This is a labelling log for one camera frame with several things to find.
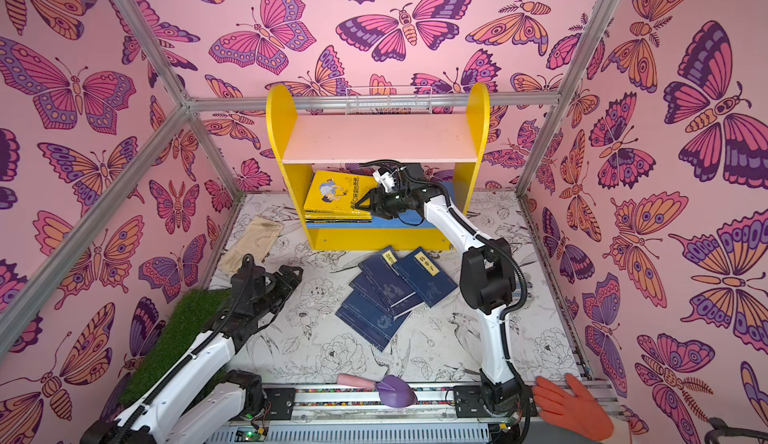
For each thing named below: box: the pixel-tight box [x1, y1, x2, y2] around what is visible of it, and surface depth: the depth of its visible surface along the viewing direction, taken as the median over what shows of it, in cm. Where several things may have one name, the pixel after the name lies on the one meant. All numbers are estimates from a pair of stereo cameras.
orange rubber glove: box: [532, 373, 614, 442], surface depth 73 cm
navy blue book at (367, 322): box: [335, 290, 411, 352], surface depth 87 cm
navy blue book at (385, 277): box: [358, 245, 416, 310], surface depth 94 cm
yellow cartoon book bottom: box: [303, 170, 379, 220], surface depth 93 cm
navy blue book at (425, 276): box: [395, 246, 458, 308], surface depth 96 cm
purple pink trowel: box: [336, 374, 418, 408], surface depth 76 cm
